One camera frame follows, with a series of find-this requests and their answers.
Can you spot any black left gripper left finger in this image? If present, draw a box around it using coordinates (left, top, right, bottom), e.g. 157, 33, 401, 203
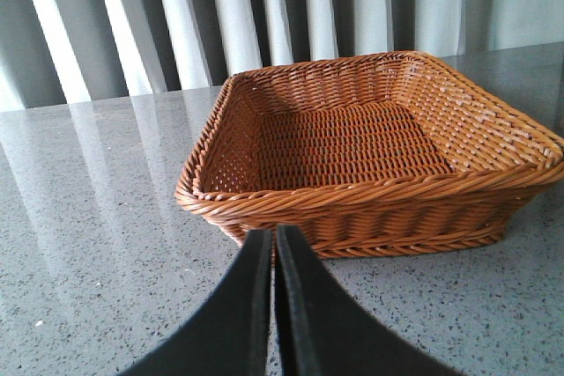
122, 230, 272, 375

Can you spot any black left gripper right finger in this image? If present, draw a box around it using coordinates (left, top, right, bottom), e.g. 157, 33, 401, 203
275, 225, 455, 375

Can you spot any brown wicker basket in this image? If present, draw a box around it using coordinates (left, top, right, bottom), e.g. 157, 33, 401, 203
175, 51, 563, 258

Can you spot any grey white curtain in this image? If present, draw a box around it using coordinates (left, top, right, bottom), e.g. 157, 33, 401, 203
1, 0, 563, 112

